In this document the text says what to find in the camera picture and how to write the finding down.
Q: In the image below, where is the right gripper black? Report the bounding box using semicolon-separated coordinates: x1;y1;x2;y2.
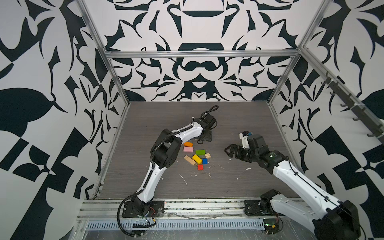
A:
224;143;260;163

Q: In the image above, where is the orange wood block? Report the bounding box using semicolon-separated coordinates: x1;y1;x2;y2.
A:
184;142;194;148

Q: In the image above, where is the natural wood block front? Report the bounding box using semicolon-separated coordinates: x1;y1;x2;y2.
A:
184;155;197;166

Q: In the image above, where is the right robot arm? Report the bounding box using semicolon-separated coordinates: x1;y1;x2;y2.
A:
225;131;366;240

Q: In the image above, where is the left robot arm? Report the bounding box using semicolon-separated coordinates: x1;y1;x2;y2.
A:
131;113;217;215

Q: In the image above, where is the green wood block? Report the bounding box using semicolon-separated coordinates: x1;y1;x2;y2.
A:
195;150;206;156

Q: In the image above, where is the pink wood block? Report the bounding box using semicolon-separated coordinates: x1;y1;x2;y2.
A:
183;146;194;153

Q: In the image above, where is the yellow wood block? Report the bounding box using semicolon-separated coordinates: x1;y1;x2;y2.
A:
192;155;203;165

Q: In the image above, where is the small green circuit board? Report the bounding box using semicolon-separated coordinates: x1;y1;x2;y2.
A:
263;218;283;236

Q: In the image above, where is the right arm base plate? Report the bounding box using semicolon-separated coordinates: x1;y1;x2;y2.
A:
244;199;284;217

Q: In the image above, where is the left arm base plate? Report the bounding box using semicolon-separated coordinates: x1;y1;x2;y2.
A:
122;201;165;218

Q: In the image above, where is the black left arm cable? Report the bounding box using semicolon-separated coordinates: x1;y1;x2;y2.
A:
116;191;157;238

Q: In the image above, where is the black hook rail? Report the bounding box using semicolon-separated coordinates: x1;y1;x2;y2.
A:
322;72;384;145

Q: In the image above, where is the white cable duct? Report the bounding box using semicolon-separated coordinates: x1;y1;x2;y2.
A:
87;219;265;231

